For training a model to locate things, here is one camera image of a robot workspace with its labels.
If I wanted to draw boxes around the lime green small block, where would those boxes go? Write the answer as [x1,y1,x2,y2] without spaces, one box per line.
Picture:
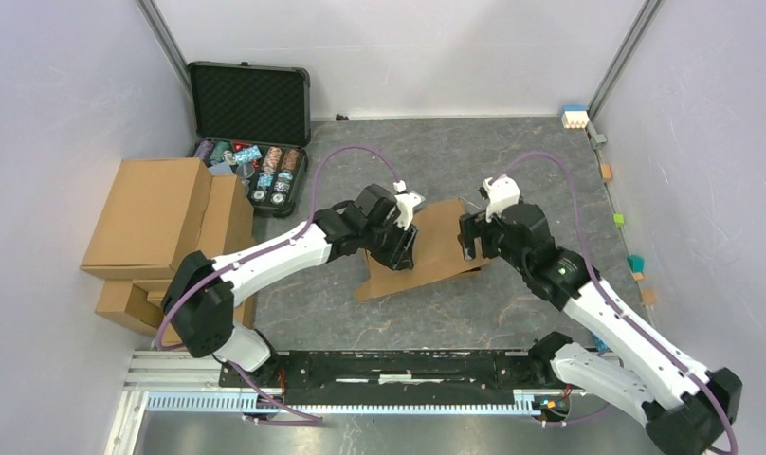
[613,213,626,228]

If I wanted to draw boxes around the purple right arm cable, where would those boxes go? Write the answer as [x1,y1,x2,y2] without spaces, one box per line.
[492,151,739,455]

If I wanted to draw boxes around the leaning folded cardboard box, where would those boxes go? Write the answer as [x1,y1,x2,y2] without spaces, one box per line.
[197,175,255,258]

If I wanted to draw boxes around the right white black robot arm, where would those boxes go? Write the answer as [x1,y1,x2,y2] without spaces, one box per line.
[459,203,742,454]

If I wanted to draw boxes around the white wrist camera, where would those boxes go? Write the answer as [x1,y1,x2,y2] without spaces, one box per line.
[393,180,426,229]
[483,175,521,222]

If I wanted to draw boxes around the blue white toy block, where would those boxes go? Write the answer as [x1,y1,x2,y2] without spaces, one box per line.
[560,105,590,129]

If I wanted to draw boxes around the large folded cardboard box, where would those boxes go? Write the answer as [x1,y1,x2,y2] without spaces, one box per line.
[80,158,212,280]

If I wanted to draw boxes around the aluminium frame rail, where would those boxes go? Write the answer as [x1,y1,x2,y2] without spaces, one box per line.
[124,350,585,416]

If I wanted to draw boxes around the black poker chip case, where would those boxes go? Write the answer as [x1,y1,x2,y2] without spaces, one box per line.
[188,62,312,218]

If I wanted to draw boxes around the teal small block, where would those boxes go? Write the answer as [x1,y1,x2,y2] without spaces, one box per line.
[627,254,645,273]

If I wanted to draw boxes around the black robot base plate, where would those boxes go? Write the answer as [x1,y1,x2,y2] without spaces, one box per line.
[249,350,573,407]

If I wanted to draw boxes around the lower stacked cardboard boxes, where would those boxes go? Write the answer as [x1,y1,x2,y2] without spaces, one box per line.
[94,238,262,336]

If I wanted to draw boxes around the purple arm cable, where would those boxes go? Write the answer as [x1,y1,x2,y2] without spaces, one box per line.
[155,146,404,427]
[492,151,739,455]

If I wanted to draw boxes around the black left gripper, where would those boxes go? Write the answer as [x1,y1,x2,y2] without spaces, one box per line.
[361,212,419,272]

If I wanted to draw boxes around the orange wooden block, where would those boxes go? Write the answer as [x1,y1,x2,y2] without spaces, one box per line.
[599,163,613,184]

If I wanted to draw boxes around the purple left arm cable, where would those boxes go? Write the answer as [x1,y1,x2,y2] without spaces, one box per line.
[155,146,404,427]

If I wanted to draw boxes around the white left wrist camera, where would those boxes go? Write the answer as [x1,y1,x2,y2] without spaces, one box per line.
[393,180,426,229]

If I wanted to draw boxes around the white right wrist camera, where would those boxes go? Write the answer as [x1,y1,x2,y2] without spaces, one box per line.
[483,175,521,222]

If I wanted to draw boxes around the brown cardboard box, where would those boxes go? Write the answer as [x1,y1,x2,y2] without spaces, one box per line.
[354,198,489,301]

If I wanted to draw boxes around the tan wooden block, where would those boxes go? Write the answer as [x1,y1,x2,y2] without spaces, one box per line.
[640,288,658,306]

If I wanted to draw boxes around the grey wall bracket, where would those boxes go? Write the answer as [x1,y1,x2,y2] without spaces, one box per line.
[585,121,608,151]

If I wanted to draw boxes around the blue green striped block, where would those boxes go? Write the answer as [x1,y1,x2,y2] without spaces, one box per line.
[593,335,610,355]

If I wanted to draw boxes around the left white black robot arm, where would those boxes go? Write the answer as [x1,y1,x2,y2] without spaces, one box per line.
[157,182,424,387]

